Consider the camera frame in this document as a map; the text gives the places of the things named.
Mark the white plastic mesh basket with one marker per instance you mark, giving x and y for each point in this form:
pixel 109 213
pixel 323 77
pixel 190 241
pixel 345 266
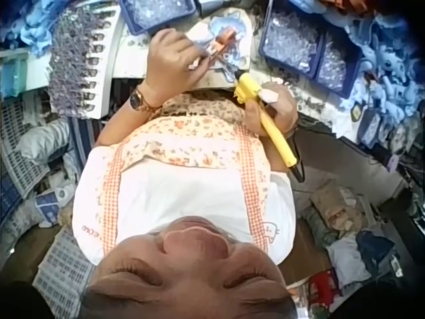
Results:
pixel 64 266
pixel 20 149

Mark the teal plastic box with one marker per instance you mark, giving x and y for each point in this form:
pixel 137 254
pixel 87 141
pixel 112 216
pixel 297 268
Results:
pixel 15 71

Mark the heap of blue fabric pieces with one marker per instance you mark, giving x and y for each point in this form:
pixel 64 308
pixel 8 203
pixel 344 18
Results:
pixel 30 23

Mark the small orange toy piece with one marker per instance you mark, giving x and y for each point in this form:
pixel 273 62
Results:
pixel 224 41

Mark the blue basket of clear beads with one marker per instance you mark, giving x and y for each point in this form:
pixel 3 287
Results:
pixel 337 71
pixel 156 13
pixel 289 43

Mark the stack of purple trinket cards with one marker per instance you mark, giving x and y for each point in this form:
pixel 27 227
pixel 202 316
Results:
pixel 76 63

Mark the heap of blue plush toys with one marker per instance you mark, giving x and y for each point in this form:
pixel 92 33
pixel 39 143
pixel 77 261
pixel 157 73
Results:
pixel 388 76

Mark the heap of cloths and bags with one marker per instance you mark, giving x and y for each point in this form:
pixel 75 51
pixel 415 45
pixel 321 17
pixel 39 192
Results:
pixel 348 239

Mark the blue cartoon fabric patch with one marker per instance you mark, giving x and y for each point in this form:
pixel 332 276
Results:
pixel 232 63

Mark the person's right hand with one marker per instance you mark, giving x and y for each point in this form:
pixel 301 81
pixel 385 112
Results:
pixel 282 113

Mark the yellow glue gun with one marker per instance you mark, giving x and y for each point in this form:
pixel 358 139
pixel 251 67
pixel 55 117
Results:
pixel 269 123

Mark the person's left hand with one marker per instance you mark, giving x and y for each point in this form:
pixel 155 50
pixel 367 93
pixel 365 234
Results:
pixel 171 63

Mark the heap of plastic bags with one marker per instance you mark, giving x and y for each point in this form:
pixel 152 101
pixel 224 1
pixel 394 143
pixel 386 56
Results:
pixel 50 166

